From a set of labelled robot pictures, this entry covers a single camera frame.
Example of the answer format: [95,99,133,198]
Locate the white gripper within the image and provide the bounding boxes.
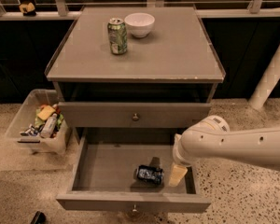
[169,133,191,187]

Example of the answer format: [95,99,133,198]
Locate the blue pepsi can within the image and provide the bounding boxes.
[135,165,164,186]

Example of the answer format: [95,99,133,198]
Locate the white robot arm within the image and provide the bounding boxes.
[169,115,280,187]

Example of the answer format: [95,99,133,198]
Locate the open grey drawer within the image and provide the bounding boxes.
[57,128,210,213]

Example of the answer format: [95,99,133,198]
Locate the grey drawer cabinet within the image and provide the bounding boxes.
[44,5,227,135]

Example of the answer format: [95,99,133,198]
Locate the green soda can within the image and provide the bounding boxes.
[107,18,127,55]

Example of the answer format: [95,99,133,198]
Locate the white bottle in bin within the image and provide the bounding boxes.
[40,113,58,138]

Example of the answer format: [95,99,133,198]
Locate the yellow sponge in bin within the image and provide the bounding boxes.
[37,105,55,121]

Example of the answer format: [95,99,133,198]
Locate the black object on floor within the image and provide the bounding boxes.
[30,211,47,224]

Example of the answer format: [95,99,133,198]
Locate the clear plastic bin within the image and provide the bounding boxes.
[5,89,71,154]

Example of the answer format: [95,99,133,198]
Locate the white diagonal pole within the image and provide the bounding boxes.
[248,44,280,110]

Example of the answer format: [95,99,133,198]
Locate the white ceramic bowl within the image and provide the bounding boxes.
[124,12,155,38]

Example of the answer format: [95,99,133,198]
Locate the yellow black object on ledge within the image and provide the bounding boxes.
[19,1,36,16]

